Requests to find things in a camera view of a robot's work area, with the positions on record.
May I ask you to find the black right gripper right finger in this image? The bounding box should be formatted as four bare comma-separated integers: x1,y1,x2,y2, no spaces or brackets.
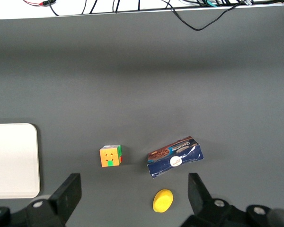
181,173,239,227

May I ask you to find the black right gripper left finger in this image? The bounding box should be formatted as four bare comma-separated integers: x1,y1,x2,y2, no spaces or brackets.
25,173,82,227

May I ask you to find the dark blue cookie box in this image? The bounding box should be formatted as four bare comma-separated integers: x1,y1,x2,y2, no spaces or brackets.
147,135,204,180

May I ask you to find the beige rectangular plastic tray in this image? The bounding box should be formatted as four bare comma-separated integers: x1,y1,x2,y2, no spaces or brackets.
0,122,41,199

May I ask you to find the yellow oval sponge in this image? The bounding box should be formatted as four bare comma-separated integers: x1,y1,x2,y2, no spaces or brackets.
152,188,174,213

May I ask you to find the orange-faced puzzle cube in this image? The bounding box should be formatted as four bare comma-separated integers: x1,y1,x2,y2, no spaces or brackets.
99,144,123,168

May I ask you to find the black cable on table edge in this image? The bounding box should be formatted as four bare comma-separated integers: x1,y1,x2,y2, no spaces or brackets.
164,0,250,31

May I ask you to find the thin red cable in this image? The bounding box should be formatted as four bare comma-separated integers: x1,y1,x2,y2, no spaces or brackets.
22,0,49,7

